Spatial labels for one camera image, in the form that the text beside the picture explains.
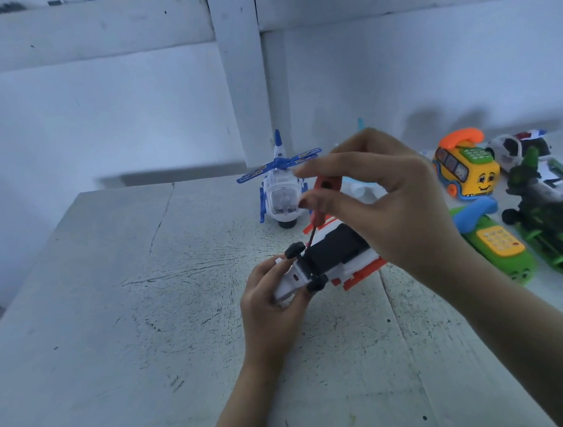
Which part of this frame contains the person's right hand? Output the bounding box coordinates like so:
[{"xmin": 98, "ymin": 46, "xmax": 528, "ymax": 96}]
[{"xmin": 290, "ymin": 120, "xmax": 468, "ymax": 294}]

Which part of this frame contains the person's left hand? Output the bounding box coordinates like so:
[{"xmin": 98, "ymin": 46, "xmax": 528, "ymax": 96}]
[{"xmin": 234, "ymin": 251, "xmax": 319, "ymax": 373}]

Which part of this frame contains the red screwdriver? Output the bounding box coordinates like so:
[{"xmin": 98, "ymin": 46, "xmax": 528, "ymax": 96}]
[{"xmin": 298, "ymin": 173, "xmax": 350, "ymax": 250}]

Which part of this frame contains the red white toy vehicle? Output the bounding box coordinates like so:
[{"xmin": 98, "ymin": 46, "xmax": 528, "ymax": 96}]
[{"xmin": 266, "ymin": 209, "xmax": 393, "ymax": 307}]

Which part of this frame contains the yellow orange toy car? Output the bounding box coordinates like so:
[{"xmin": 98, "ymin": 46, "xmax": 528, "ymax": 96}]
[{"xmin": 431, "ymin": 125, "xmax": 504, "ymax": 204}]

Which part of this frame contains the white toy airplane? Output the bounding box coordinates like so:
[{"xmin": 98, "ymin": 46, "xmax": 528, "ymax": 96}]
[{"xmin": 337, "ymin": 114, "xmax": 391, "ymax": 206}]

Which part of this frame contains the green orange toy car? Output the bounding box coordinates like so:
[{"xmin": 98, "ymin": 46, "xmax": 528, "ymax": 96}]
[{"xmin": 449, "ymin": 192, "xmax": 540, "ymax": 289}]

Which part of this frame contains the white blue toy vehicle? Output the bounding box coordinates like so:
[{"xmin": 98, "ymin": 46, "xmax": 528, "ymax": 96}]
[{"xmin": 232, "ymin": 124, "xmax": 330, "ymax": 234}]

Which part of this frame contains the black white toy car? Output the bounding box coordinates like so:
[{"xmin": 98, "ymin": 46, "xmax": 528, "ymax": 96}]
[{"xmin": 487, "ymin": 125, "xmax": 563, "ymax": 187}]

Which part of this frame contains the dark green toy helicopter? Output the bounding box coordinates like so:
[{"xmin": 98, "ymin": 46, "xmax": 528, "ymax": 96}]
[{"xmin": 494, "ymin": 142, "xmax": 563, "ymax": 286}]

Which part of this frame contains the person's left forearm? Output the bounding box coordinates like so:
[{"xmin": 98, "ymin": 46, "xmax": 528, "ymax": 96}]
[{"xmin": 189, "ymin": 354, "xmax": 291, "ymax": 427}]

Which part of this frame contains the white wooden table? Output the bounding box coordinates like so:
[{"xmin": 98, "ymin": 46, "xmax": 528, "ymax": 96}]
[{"xmin": 0, "ymin": 129, "xmax": 563, "ymax": 427}]

